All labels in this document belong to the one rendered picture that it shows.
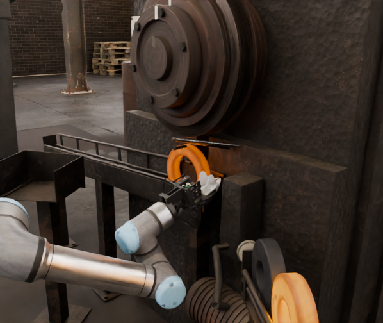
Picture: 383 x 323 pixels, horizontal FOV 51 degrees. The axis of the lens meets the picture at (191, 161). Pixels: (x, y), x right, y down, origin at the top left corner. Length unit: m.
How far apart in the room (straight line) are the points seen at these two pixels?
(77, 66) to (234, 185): 7.27
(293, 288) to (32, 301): 1.55
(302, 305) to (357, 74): 0.57
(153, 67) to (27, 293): 1.35
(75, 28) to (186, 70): 7.19
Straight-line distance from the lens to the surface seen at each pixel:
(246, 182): 1.11
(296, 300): 0.69
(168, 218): 1.10
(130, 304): 1.97
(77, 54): 8.24
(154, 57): 1.16
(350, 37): 1.05
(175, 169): 1.36
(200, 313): 1.13
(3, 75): 4.03
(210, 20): 1.10
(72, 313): 1.95
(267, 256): 0.82
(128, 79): 4.16
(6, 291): 2.19
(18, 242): 0.90
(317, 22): 1.10
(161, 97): 1.16
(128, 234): 1.05
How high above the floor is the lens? 1.19
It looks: 18 degrees down
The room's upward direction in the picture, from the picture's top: 1 degrees clockwise
